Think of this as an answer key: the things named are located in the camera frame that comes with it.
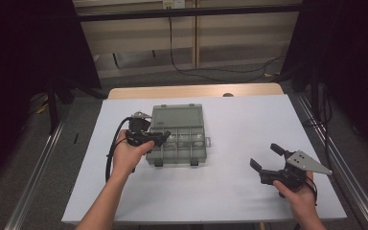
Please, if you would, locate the person's left hand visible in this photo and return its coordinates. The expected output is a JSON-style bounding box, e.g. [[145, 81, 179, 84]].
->
[[111, 128, 156, 178]]

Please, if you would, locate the right hand-held gripper black cable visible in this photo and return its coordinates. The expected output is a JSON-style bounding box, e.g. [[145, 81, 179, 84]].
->
[[306, 176, 319, 206]]

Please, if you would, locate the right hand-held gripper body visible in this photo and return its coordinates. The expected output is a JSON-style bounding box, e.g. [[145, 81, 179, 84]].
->
[[259, 149, 334, 194]]

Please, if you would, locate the hand-held gripper black cable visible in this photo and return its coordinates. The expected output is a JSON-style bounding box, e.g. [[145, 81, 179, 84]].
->
[[104, 116, 134, 183], [306, 176, 319, 206]]

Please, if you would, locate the black curtain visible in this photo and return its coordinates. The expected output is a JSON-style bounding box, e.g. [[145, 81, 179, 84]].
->
[[280, 0, 368, 162], [0, 0, 103, 195]]

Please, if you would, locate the black cable bundle by rail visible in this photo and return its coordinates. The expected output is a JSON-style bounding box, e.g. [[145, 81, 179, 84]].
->
[[302, 84, 334, 167]]

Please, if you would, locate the light wooden upright post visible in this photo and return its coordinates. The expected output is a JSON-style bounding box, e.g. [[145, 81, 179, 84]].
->
[[193, 0, 202, 69]]

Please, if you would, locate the white table mat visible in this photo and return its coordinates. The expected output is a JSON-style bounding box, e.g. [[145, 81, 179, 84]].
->
[[60, 94, 348, 224]]

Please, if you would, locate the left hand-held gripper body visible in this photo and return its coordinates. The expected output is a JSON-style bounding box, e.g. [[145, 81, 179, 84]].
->
[[126, 111, 156, 148]]

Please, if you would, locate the person's right hand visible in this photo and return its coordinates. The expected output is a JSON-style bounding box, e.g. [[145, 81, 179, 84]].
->
[[272, 171, 317, 219]]

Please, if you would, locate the white wall outlet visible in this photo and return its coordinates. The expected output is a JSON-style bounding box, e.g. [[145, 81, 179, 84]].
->
[[162, 0, 186, 10]]

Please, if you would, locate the black metal stand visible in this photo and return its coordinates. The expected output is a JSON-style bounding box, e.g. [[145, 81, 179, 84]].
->
[[45, 78, 60, 135]]

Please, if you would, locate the clear grey plastic organizer box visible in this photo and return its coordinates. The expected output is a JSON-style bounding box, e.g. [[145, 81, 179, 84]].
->
[[146, 103, 212, 168]]

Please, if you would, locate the long black floor cable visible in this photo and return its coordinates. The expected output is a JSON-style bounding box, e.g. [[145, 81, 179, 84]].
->
[[168, 16, 286, 83]]

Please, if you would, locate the left hand-held gripper black cable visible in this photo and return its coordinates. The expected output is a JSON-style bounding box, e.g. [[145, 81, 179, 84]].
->
[[104, 116, 134, 183]]

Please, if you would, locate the aluminium floor rail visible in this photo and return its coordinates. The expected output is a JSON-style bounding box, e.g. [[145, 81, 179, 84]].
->
[[4, 104, 74, 230], [296, 94, 368, 230]]

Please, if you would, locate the black horizontal metal bar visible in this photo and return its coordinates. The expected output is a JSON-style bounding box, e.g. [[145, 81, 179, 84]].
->
[[76, 3, 303, 23]]

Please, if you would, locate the light wooden table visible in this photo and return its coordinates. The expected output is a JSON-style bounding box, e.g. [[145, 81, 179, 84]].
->
[[107, 82, 285, 101]]

